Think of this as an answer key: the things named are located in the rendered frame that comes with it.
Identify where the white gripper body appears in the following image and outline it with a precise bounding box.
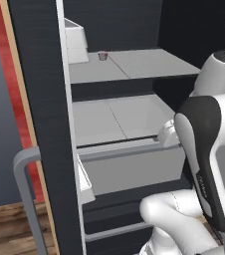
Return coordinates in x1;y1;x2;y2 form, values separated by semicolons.
156;119;182;149

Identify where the white fridge drawer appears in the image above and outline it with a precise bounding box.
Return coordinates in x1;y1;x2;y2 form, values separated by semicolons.
77;136;187;197

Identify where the grey fridge shelf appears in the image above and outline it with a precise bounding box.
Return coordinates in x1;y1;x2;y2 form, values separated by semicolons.
68;48;202;85
72;94;176;147

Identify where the black fridge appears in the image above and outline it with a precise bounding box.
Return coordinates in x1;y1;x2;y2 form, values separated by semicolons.
62;0;225;255

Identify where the black fridge door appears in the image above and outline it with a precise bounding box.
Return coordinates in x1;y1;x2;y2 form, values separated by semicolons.
6;0;88;255

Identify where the small grey cup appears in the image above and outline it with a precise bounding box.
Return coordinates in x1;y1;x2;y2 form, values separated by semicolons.
98;51;110;62

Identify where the red tan-edged cabinet panel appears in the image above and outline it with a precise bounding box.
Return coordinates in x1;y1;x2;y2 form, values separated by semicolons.
0;0;60;255

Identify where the grey fridge drawer rail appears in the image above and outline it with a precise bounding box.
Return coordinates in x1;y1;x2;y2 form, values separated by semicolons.
84;221;154;243

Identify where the grey fridge door handle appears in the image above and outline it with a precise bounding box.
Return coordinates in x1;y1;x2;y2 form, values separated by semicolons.
12;146;49;255

